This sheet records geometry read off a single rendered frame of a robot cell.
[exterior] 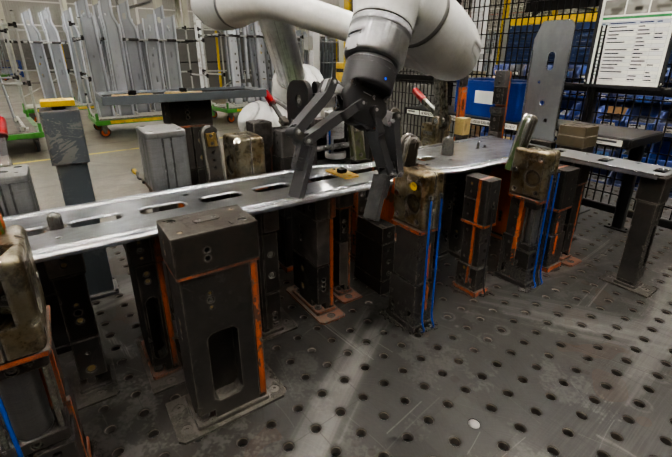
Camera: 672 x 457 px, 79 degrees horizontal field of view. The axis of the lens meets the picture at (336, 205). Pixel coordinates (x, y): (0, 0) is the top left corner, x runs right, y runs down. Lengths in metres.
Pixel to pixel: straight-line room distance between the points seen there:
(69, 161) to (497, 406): 0.95
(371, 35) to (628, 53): 1.15
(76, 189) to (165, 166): 0.25
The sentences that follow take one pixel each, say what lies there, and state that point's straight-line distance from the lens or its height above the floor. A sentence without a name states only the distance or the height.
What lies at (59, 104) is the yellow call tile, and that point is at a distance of 1.02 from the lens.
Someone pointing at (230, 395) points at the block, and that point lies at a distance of 0.73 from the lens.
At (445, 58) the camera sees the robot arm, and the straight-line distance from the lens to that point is 0.73.
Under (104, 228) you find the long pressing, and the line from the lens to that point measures 0.71.
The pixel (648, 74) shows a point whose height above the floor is 1.19.
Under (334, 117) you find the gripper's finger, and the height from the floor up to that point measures 1.17.
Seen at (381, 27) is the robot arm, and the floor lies 1.28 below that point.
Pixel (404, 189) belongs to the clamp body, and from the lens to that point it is 0.80.
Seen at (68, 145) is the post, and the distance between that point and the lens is 1.03.
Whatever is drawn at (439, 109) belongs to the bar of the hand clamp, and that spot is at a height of 1.09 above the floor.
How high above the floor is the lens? 1.25
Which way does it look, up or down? 20 degrees down
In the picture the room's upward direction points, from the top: straight up
